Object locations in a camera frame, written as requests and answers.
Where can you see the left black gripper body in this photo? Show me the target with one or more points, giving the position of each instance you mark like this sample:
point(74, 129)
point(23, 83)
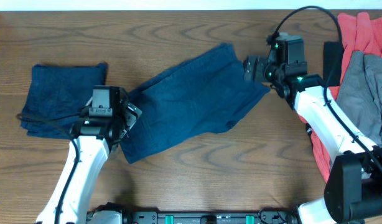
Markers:
point(124, 119)

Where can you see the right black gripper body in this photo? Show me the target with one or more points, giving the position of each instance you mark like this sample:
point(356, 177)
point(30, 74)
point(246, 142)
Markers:
point(264, 71)

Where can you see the navy blue denim shorts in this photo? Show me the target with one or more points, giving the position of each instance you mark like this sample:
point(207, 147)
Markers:
point(206, 94)

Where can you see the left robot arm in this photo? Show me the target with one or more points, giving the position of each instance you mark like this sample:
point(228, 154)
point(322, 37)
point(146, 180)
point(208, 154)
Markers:
point(103, 122)

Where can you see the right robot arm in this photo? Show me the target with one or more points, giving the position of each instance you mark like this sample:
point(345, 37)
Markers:
point(354, 188)

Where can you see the folded navy blue garment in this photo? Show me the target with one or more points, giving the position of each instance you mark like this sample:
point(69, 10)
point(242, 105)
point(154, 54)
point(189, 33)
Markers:
point(59, 93)

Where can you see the black cloth strip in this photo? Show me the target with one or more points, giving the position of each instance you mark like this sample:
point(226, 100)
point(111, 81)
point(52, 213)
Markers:
point(332, 63)

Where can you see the grey garment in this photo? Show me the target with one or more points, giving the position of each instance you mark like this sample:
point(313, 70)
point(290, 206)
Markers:
point(360, 94)

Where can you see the red garment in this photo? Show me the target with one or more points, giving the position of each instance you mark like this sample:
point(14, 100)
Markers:
point(359, 33)

